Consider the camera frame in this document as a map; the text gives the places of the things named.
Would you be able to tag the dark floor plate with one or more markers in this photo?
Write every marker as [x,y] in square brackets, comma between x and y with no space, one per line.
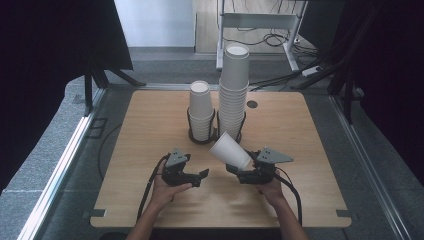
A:
[96,128]

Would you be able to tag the white paper cup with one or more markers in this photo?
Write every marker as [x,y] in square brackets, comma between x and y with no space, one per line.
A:
[230,151]

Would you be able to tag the person's left hand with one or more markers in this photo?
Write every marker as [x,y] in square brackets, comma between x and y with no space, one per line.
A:
[165,191]

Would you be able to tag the white desk frame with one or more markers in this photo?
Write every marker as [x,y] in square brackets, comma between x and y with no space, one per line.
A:
[260,20]

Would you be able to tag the person's right hand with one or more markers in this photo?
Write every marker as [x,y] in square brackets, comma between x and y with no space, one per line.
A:
[273,193]

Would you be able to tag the black stand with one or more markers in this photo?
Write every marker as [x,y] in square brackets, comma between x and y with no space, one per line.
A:
[88,93]
[348,93]

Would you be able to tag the short stack of white cups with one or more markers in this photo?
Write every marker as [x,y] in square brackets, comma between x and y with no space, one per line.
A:
[201,103]

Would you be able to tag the tall stack of white cups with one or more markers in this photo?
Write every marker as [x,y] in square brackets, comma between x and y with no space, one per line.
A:
[235,73]

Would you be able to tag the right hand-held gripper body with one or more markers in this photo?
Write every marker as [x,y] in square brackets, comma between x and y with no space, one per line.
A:
[263,173]

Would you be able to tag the aluminium rail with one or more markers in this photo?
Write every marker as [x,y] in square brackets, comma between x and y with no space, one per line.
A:
[60,173]
[366,160]

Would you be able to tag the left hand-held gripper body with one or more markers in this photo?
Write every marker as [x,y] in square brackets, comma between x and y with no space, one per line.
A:
[176,175]

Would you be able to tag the black curtain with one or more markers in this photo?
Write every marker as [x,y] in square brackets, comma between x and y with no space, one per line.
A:
[393,83]
[50,66]

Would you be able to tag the white power strip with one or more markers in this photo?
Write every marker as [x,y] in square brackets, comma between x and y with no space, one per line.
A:
[311,71]

